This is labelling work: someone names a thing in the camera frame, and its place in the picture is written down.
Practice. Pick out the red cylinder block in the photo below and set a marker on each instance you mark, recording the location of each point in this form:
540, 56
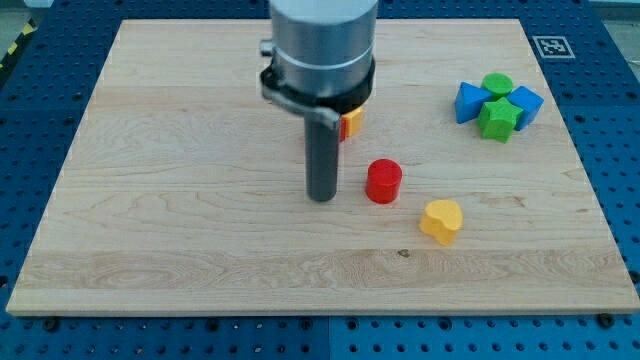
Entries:
383, 181

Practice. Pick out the silver robot arm cylinder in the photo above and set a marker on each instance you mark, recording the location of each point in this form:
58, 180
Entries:
321, 55

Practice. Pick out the red star block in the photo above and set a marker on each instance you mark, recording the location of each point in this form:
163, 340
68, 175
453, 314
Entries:
343, 129

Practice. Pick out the green star block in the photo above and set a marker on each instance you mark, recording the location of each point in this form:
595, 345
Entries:
498, 119

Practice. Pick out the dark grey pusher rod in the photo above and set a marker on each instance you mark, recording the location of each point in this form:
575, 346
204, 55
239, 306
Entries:
321, 159

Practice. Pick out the yellow block behind rod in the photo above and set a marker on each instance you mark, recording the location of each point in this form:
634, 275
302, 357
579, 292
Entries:
354, 121

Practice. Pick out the yellow heart block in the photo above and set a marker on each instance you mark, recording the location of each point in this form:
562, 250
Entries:
442, 219

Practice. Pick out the wooden board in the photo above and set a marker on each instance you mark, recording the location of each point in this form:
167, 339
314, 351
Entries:
183, 192

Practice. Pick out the blue triangle block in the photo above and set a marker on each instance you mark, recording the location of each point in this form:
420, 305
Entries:
469, 101

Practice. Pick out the green cylinder block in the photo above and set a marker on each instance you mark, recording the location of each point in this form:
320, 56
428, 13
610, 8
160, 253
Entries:
498, 84

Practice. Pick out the blue cube block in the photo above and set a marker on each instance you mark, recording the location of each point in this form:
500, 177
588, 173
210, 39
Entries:
529, 101

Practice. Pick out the white fiducial marker tag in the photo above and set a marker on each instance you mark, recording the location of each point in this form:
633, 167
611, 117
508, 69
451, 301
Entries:
553, 47

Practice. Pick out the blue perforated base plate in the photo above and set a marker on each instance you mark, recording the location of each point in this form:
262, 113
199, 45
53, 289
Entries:
47, 91

